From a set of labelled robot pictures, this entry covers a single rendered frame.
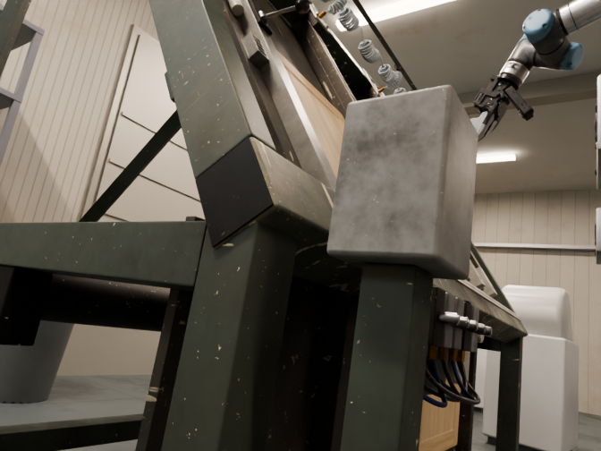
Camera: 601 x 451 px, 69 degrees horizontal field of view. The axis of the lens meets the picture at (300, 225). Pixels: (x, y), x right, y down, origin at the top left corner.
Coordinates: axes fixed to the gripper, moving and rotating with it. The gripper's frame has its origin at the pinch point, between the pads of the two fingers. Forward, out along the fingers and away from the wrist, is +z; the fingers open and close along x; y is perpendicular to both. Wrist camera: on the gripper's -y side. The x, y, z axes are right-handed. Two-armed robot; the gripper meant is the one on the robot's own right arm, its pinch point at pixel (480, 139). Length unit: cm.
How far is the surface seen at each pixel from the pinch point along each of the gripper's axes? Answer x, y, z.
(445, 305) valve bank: 56, -34, 47
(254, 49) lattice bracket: 71, 25, 22
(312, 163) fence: 67, -3, 37
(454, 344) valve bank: 50, -37, 52
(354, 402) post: 89, -42, 58
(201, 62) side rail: 92, 6, 34
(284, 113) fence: 67, 11, 31
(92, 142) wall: -54, 319, 98
